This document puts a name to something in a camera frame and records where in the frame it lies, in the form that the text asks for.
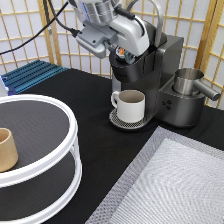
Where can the white coffee pod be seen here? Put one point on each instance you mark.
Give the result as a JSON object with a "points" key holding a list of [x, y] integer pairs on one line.
{"points": [[120, 53]]}

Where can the white ceramic mug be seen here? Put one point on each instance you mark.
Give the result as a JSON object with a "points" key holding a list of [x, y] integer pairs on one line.
{"points": [[130, 105]]}

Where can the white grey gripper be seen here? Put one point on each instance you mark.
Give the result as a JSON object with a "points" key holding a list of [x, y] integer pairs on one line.
{"points": [[129, 34]]}

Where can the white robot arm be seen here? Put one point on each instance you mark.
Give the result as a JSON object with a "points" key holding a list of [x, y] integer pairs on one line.
{"points": [[100, 12]]}

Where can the grey pod coffee machine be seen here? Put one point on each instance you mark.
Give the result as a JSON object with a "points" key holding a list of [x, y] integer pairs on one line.
{"points": [[152, 74]]}

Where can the grey woven placemat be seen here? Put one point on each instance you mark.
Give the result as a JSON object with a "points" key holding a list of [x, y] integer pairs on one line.
{"points": [[172, 180]]}

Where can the tan wooden cup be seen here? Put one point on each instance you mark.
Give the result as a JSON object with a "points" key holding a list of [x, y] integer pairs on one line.
{"points": [[8, 151]]}

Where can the white two-tier round shelf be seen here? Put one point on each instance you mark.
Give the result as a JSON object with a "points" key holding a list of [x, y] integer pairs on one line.
{"points": [[49, 169]]}

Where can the steel milk frother jug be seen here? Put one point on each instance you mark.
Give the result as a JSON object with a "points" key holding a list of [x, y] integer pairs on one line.
{"points": [[188, 81]]}

